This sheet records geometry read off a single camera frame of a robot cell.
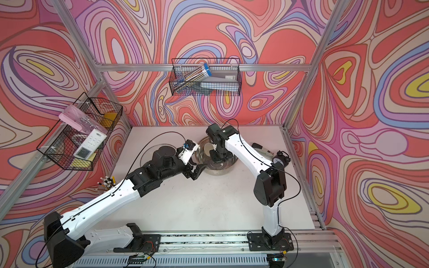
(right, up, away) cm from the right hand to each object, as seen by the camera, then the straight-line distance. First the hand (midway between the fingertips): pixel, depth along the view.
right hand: (220, 165), depth 83 cm
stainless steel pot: (-4, -2, +4) cm, 6 cm away
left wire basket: (-65, +11, -10) cm, 67 cm away
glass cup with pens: (-52, -7, -9) cm, 53 cm away
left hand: (-9, +5, -12) cm, 16 cm away
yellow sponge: (-62, +2, -10) cm, 63 cm away
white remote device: (-57, +9, -14) cm, 60 cm away
